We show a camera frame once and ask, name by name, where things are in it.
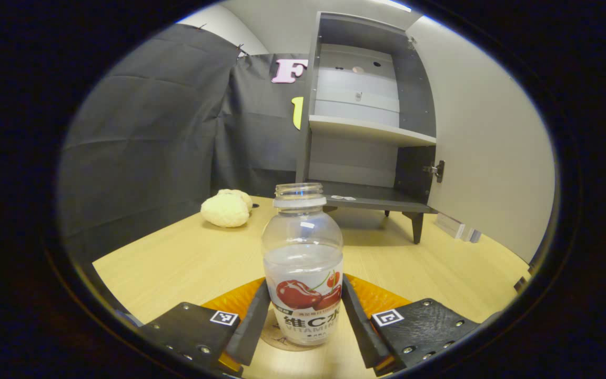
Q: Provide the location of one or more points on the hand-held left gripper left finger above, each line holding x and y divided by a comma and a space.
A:
253, 329

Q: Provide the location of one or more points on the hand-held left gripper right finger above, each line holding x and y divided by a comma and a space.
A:
360, 329

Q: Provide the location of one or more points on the round wooden coaster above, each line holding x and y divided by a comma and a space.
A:
270, 337

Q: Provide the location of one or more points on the clear plastic bottle red label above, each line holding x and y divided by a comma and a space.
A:
303, 252

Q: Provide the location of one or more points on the white cabinet door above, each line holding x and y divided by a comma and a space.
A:
492, 147

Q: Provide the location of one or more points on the grey cabinet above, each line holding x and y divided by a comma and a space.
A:
413, 89

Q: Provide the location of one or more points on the metal cabinet door hinge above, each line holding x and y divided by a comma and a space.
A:
435, 171
412, 43

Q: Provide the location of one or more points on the white cabinet shelf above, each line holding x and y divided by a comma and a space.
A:
366, 129

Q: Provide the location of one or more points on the cream plush toy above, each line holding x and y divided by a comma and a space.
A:
226, 210

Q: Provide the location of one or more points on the white book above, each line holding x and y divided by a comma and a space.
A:
472, 235

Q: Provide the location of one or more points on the black backdrop cloth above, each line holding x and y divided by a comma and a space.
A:
150, 131

